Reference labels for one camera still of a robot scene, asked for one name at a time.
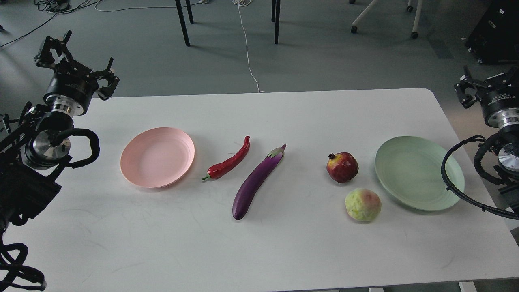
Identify black table leg left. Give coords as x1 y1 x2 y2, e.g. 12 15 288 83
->
174 0 194 47

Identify red pomegranate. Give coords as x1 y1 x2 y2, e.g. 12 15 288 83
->
326 152 359 183

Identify green plate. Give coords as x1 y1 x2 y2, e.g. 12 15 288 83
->
375 135 460 211

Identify purple eggplant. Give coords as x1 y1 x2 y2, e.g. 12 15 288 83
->
232 144 287 221

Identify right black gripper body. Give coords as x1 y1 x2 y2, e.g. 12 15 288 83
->
478 85 519 126

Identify black table leg right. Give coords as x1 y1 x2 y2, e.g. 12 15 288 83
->
271 0 281 45

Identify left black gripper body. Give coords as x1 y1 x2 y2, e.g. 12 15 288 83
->
44 62 99 117

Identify black table leg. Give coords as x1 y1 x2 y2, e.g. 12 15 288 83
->
271 0 281 45
174 0 194 47

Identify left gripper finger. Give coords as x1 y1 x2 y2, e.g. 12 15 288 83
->
34 30 73 73
90 57 119 101

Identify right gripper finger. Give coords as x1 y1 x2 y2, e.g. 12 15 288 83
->
454 65 493 109

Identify white floor cable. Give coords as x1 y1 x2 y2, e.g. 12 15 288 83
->
233 0 266 94

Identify black floor cables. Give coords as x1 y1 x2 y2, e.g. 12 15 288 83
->
0 0 102 49

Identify green pink peach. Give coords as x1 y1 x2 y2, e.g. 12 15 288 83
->
345 188 382 222

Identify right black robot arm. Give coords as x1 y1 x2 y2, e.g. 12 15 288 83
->
454 65 519 196

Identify red chili pepper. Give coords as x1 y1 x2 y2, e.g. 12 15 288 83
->
202 135 250 182

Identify white chair base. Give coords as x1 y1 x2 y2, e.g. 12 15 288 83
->
350 0 424 39

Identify black equipment case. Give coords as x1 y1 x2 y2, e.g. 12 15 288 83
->
465 0 519 64

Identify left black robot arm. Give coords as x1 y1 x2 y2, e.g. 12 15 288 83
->
0 31 119 236

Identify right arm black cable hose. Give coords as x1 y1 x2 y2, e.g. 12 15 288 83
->
441 135 519 221

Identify pink plate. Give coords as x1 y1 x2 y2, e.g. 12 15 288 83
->
119 127 196 189

